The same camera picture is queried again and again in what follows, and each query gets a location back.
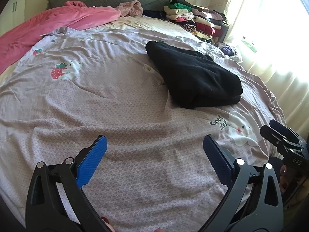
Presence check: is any white curtain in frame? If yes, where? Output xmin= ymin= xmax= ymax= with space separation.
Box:
xmin=223 ymin=0 xmax=309 ymax=131

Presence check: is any white wardrobe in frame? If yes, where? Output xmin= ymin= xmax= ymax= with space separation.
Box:
xmin=0 ymin=0 xmax=50 ymax=39

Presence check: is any person's right hand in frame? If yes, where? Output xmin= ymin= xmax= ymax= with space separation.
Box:
xmin=279 ymin=165 xmax=309 ymax=199

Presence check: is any pink fluffy garment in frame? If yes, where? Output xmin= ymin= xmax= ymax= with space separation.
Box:
xmin=117 ymin=0 xmax=144 ymax=17

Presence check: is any black sweater with orange cuffs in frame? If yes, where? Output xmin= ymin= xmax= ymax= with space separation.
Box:
xmin=145 ymin=40 xmax=243 ymax=110

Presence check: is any purple cloth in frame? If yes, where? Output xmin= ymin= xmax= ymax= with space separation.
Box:
xmin=222 ymin=46 xmax=238 ymax=56

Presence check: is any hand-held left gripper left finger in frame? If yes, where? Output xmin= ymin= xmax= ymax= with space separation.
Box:
xmin=25 ymin=135 xmax=108 ymax=232

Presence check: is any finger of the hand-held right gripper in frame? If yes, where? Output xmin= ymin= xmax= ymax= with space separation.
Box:
xmin=269 ymin=119 xmax=305 ymax=145
xmin=260 ymin=125 xmax=300 ymax=154

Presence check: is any beige bed sheet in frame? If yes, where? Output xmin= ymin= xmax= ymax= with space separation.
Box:
xmin=92 ymin=16 xmax=198 ymax=37

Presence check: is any stack of folded clothes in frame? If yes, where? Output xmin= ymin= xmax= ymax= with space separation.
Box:
xmin=164 ymin=0 xmax=230 ymax=44

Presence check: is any dark navy garment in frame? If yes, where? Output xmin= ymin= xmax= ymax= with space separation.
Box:
xmin=142 ymin=10 xmax=167 ymax=19

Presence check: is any pink blanket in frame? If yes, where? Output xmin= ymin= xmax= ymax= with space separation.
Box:
xmin=0 ymin=0 xmax=121 ymax=74

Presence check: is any person's left hand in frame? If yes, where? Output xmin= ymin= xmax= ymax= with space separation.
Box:
xmin=101 ymin=216 xmax=115 ymax=232

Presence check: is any pale pink printed bed cover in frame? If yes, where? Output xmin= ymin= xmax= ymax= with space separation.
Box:
xmin=0 ymin=25 xmax=288 ymax=232

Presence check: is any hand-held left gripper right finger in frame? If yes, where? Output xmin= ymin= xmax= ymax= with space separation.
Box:
xmin=195 ymin=135 xmax=284 ymax=232

